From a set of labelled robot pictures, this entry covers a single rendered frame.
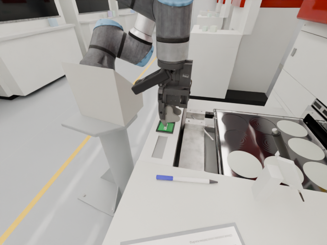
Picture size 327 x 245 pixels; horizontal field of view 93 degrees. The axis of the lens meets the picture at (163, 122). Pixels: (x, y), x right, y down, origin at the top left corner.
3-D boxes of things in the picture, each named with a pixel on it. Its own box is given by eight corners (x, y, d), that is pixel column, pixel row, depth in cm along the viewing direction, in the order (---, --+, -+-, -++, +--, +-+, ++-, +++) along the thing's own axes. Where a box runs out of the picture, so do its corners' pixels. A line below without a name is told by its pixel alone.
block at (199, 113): (204, 114, 71) (205, 109, 69) (204, 119, 68) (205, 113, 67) (186, 113, 72) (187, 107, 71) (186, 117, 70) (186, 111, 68)
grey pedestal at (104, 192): (77, 199, 129) (21, 120, 78) (111, 159, 160) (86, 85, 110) (130, 226, 113) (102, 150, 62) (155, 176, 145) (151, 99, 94)
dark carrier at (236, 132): (301, 121, 65) (301, 120, 65) (368, 204, 39) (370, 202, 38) (216, 112, 70) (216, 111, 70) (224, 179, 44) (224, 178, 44)
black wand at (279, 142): (271, 133, 23) (281, 131, 22) (268, 128, 24) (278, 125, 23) (299, 201, 31) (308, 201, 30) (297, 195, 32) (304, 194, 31)
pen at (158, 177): (217, 179, 35) (156, 173, 36) (218, 183, 34) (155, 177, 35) (216, 181, 36) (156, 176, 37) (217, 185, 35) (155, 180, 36)
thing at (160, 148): (186, 103, 90) (189, 80, 82) (171, 194, 48) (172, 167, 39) (170, 101, 92) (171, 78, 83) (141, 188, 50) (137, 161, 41)
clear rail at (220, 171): (215, 111, 72) (216, 108, 71) (223, 184, 43) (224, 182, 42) (212, 110, 72) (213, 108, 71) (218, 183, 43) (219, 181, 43)
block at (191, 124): (204, 125, 65) (205, 120, 63) (204, 131, 62) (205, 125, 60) (185, 123, 66) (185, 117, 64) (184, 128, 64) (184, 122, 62)
